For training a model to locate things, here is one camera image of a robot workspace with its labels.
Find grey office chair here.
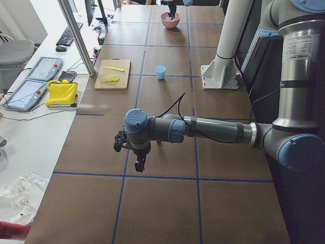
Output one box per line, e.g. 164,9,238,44
1,40,35,90

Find black monitor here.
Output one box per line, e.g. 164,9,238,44
84,0,109,27

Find black computer mouse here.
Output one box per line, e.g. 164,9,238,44
55,45,67,52

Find teach pendant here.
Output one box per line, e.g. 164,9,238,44
26,56,63,81
3,79,47,112

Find dark grey pouch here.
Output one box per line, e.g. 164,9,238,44
58,71,77,82

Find pink bowl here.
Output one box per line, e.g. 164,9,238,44
160,12,181,29

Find aluminium frame post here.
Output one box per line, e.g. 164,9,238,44
58,0,96,77

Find bamboo cutting board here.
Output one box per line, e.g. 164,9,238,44
94,59,131,90

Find yellow bag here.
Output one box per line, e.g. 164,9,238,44
45,80,78,107

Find lower teach pendant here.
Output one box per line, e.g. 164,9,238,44
3,79,47,112

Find clear plastic bags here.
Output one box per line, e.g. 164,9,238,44
1,172,49,225

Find upper teach pendant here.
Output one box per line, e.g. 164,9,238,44
26,56,63,81

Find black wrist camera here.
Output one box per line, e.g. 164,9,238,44
113,131,132,153

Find yellow plastic knife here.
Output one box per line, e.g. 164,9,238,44
104,66,125,72

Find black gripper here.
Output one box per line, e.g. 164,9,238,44
133,144,151,172
167,0,176,19

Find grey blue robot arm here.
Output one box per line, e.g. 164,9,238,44
167,0,193,19
114,1,324,172

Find light blue plastic cup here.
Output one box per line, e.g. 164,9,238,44
155,65,166,80

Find white camera mast with base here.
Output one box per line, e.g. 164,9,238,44
201,0,253,89

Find black keyboard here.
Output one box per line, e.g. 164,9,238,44
56,27,74,46

